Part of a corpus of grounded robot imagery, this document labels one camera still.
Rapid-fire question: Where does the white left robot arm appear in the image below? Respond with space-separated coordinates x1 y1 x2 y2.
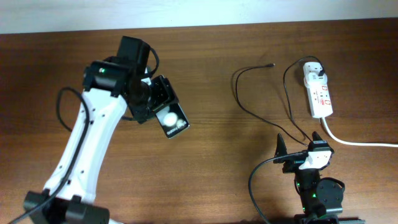
24 36 190 223

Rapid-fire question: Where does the white power strip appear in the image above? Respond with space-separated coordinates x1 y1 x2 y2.
303 62 333 118

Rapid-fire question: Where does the black USB charger plug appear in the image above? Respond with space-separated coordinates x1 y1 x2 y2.
318 70 325 77

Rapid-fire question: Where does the white power strip cord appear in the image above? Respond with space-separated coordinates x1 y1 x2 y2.
320 116 398 148

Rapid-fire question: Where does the black Samsung Galaxy smartphone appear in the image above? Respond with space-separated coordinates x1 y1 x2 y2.
156 103 190 139

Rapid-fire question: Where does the black USB charging cable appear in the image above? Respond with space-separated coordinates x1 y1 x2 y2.
234 55 326 147

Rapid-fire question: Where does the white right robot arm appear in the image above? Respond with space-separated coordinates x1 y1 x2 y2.
274 132 366 224

